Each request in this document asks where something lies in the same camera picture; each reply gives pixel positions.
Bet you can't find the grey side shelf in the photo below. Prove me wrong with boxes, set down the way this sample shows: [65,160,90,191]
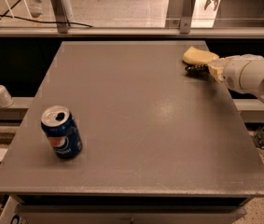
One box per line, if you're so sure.
[0,97,34,120]

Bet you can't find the black rxbar chocolate wrapper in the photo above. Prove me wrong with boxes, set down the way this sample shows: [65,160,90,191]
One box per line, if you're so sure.
[185,64,209,76]

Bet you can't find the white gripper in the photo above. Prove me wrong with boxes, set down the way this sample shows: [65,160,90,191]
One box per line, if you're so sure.
[207,54,263,93]

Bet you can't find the yellow sponge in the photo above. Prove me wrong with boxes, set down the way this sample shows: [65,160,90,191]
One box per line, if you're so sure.
[183,47,219,65]

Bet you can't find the metal rail post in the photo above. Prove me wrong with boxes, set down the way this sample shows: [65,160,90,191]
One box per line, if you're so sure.
[179,0,196,34]
[50,0,69,34]

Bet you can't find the blue pepsi can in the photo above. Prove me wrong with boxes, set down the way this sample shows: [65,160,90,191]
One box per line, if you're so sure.
[41,105,82,159]

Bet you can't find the black floor cable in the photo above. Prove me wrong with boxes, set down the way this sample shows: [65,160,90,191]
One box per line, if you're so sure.
[0,0,94,29]

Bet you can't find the right metal rail post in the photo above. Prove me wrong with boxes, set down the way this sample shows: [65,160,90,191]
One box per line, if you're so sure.
[179,0,196,34]

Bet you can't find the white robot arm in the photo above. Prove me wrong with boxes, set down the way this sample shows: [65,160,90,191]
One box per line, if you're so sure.
[208,54,264,104]

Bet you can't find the left metal rail post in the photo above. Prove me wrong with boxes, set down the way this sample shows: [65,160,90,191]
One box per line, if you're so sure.
[50,0,69,34]

